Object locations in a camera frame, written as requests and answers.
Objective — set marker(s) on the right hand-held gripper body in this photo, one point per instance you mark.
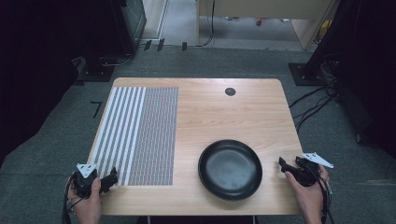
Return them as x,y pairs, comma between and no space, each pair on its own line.
306,172

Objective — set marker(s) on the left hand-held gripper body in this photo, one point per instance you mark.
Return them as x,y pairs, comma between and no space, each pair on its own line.
84,182

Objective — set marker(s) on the person's left hand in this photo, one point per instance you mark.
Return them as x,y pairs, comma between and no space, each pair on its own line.
88,207

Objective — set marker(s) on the person's right hand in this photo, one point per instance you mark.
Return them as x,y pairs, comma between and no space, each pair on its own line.
306,200

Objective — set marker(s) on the striped grey white placemat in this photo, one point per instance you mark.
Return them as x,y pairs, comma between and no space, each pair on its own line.
137,137

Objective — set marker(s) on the black round plate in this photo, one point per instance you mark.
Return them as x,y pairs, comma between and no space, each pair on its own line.
230,169

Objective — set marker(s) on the round black table grommet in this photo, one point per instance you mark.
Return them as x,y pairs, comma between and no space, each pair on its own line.
230,91

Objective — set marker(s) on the black stand base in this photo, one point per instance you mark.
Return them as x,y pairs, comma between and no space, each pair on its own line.
95,71
303,74

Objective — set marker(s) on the dark curtain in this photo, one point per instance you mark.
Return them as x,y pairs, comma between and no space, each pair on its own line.
40,62
370,62

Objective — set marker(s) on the yellow object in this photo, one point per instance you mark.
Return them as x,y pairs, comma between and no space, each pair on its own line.
325,29

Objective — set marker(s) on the small red object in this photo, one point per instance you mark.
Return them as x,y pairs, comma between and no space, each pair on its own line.
259,21

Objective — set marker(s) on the light wooden desk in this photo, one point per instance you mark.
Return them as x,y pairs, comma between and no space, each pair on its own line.
267,7

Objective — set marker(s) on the dark metal cabinet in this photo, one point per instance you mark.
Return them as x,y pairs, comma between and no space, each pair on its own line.
135,21

